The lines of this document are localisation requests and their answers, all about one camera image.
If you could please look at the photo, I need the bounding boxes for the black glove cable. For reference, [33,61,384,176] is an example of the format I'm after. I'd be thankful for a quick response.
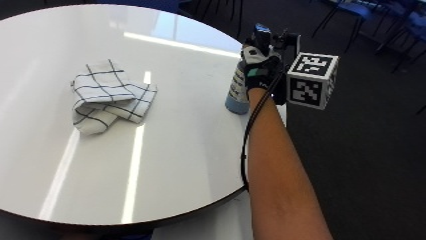
[239,68,287,193]

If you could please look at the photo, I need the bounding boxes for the blue chair with black legs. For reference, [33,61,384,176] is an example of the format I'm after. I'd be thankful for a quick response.
[310,0,383,51]
[374,0,426,74]

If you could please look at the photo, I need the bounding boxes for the checked white cloth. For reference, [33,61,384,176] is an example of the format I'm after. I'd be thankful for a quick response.
[69,59,159,136]

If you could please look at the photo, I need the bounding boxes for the blue spray bottle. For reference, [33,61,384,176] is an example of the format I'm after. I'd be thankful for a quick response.
[223,23,273,116]

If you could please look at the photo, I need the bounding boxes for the white marker cube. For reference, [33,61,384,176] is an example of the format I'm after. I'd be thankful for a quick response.
[285,51,340,111]

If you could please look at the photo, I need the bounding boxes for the black glove camera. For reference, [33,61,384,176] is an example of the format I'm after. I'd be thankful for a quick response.
[270,29,302,53]

